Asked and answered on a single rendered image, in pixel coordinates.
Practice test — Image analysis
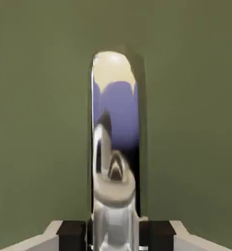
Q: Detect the curved shiny metal handle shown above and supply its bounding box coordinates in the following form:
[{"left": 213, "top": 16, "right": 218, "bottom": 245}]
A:
[{"left": 86, "top": 45, "right": 149, "bottom": 251}]

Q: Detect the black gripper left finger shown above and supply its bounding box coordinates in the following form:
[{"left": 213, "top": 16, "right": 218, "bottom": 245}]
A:
[{"left": 0, "top": 220, "right": 93, "bottom": 251}]

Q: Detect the olive green cabinet door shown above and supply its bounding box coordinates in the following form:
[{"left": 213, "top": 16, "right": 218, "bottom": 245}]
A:
[{"left": 0, "top": 0, "right": 232, "bottom": 251}]

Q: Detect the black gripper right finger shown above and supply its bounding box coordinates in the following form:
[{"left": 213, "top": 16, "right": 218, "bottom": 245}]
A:
[{"left": 138, "top": 220, "right": 230, "bottom": 251}]

